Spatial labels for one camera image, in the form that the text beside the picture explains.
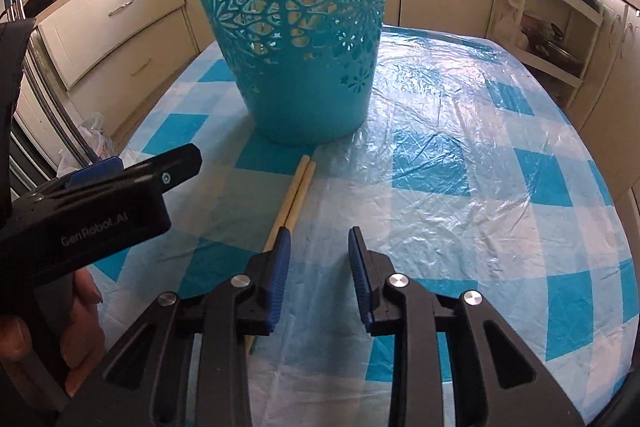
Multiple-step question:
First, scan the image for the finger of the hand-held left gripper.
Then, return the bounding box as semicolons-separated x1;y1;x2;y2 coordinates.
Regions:
62;156;125;188
30;144;202;202

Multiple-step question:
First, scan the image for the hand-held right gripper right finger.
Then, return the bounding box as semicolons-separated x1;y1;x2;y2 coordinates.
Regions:
347;227;586;427

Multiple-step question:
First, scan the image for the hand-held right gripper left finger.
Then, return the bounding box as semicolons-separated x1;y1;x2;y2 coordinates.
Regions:
55;227;292;427

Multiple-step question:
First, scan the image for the light wooden chopstick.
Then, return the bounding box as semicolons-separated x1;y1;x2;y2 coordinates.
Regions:
244;159;318;355
261;155;308;254

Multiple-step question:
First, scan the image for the teal perforated plastic basket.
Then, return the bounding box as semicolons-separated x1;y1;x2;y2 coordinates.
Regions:
176;0;399;145

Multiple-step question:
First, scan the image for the person's left hand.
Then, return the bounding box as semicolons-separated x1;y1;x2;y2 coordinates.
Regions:
0;268;108;403

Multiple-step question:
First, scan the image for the clear bag with floral container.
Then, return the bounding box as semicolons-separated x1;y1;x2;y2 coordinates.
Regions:
57;114;126;178

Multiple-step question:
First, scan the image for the blue checked tablecloth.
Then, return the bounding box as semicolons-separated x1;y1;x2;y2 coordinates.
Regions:
82;24;633;427

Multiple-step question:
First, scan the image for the cream drawer cabinet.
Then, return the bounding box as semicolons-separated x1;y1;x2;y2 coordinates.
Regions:
15;0;206;148

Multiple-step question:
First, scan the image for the dark pan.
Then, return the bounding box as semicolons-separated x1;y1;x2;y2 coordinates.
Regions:
520;22;586;68

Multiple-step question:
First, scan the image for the cream panelled cabinet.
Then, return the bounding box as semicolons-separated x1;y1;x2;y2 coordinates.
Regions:
567;0;640;208

